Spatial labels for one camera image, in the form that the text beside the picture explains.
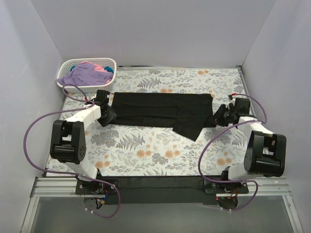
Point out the blue garment in basket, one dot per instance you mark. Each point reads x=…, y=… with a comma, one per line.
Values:
x=109, y=69

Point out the black t shirt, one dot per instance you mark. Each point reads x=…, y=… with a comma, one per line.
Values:
x=186, y=114

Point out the purple t shirt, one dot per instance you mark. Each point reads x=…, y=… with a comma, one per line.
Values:
x=84, y=75

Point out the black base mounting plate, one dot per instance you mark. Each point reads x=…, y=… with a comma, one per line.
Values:
x=155, y=189

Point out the aluminium frame rail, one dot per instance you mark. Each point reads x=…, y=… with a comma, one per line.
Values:
x=65, y=187

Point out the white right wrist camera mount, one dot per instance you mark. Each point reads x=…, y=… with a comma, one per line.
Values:
x=232, y=101

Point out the white plastic laundry basket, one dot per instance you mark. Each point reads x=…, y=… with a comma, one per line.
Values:
x=103, y=62

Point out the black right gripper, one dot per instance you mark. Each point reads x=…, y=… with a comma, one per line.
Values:
x=224, y=115

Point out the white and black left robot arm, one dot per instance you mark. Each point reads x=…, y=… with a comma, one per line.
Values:
x=68, y=142

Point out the pink garment in basket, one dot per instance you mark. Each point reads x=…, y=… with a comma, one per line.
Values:
x=96, y=67

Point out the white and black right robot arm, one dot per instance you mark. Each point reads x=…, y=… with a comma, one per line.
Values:
x=265, y=153

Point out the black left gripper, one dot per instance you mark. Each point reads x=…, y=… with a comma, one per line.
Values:
x=108, y=115

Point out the floral patterned table mat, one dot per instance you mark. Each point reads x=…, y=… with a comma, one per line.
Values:
x=136, y=151

